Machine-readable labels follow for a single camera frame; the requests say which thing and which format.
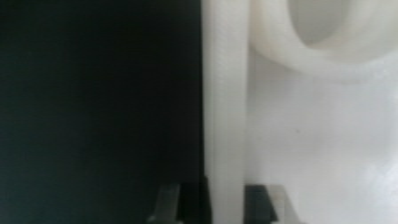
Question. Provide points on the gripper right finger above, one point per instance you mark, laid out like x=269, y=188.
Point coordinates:
x=269, y=207

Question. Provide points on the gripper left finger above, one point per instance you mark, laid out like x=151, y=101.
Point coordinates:
x=180, y=205

